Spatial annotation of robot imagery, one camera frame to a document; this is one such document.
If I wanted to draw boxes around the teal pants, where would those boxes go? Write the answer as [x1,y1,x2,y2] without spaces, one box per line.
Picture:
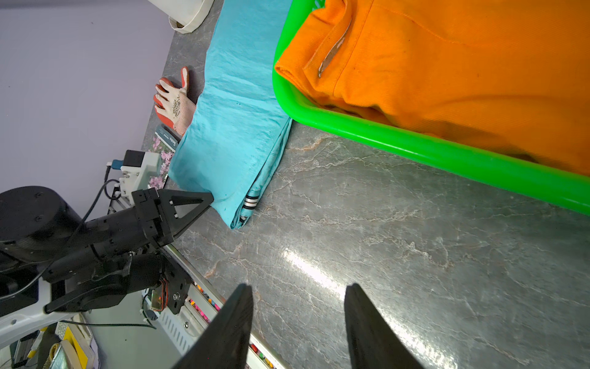
[169,1,292,229]

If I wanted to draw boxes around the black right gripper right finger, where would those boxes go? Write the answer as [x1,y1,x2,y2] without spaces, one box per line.
[344,284,422,369]

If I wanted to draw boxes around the red white work glove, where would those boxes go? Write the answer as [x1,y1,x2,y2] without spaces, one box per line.
[154,66,196,137]

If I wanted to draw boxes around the green plastic basket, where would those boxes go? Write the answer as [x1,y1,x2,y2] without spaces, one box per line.
[273,1,589,214]

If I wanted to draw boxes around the orange pants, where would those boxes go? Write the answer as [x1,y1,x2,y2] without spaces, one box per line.
[275,1,589,175]

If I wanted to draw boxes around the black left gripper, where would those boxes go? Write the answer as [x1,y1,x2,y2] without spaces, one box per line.
[43,188,214,314]

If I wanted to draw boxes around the flower seed packet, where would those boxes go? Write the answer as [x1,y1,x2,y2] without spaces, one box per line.
[147,124,180,189]

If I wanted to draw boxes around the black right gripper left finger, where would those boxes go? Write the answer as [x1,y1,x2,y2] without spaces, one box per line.
[174,284,254,369]

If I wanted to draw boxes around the aluminium front rail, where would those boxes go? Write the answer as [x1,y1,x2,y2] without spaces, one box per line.
[152,245,290,368]

